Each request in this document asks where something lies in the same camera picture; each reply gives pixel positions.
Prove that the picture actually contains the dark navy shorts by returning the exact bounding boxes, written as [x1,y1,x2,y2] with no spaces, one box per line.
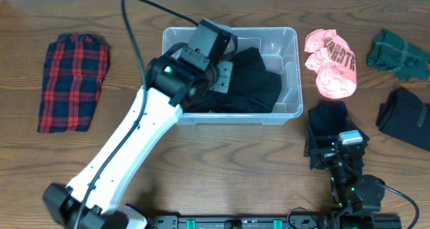
[308,101,362,174]

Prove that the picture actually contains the red navy plaid shirt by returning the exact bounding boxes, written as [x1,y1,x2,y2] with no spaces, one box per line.
[37,33,110,134]

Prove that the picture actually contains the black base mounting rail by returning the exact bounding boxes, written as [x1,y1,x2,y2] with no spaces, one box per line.
[147,214,402,229]

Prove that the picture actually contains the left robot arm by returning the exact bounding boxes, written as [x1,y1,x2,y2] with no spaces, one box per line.
[43,19,238,229]

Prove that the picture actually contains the dark green garment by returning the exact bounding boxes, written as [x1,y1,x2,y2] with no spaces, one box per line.
[366,30,429,81]

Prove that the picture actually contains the clear plastic storage bin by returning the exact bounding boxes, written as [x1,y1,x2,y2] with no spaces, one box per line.
[178,27,304,125]

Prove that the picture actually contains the black garment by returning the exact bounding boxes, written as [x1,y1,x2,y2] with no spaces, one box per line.
[376,88,429,151]
[186,48,282,113]

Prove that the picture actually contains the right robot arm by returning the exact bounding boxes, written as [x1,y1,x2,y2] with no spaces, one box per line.
[304,118,385,228]

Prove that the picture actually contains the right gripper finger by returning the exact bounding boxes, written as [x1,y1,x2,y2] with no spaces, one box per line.
[304,126,318,157]
[345,116,370,142]

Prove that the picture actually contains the pink printed t-shirt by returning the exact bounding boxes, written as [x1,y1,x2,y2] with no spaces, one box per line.
[304,29,357,99]

